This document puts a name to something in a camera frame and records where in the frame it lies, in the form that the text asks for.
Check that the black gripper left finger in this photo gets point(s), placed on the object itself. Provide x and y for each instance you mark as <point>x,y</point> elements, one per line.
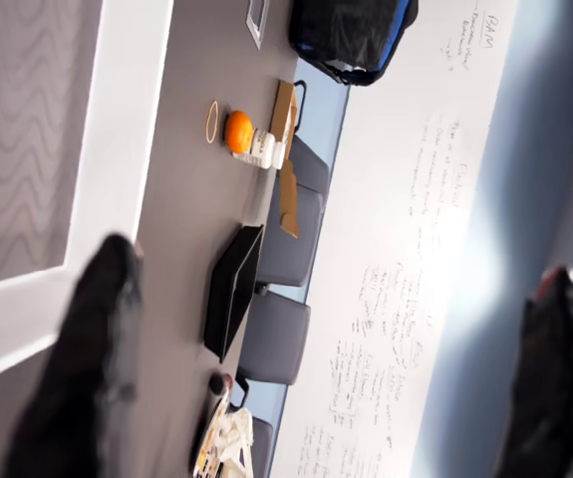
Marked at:
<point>82,388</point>

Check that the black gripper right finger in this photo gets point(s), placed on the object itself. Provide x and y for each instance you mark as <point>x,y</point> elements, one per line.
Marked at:
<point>555,388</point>

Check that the small white plastic bin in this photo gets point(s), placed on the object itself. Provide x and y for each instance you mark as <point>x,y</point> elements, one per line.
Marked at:
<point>126,124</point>

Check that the plate with leftovers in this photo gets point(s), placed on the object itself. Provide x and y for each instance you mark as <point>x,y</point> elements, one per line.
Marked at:
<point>206,443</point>

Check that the crumpled white tissue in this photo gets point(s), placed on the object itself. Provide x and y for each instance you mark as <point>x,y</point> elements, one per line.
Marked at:
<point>236,443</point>

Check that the black open tray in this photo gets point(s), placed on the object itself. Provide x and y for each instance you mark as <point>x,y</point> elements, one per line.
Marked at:
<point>231,299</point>

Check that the grey office chair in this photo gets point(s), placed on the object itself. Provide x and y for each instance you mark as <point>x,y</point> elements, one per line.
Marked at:
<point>298,234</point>
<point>262,448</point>
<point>276,338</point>

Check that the whiteboard with writing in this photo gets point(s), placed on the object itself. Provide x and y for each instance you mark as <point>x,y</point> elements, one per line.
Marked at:
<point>390,199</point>

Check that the brown cardboard piece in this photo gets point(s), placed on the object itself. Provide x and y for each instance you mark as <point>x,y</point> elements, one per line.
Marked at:
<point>288,199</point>

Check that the tan rubber band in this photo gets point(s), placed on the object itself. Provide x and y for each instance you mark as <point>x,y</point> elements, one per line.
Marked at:
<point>207,124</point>

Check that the white pill bottle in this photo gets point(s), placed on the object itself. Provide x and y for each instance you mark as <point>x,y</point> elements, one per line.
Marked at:
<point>263,148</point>

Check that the orange mandarin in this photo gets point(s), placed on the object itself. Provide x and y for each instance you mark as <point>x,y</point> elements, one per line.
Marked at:
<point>238,130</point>

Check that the brown cardboard box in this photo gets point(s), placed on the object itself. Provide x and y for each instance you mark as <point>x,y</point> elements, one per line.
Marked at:
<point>283,112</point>

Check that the black bag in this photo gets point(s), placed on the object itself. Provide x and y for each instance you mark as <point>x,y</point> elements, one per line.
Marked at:
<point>346,35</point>

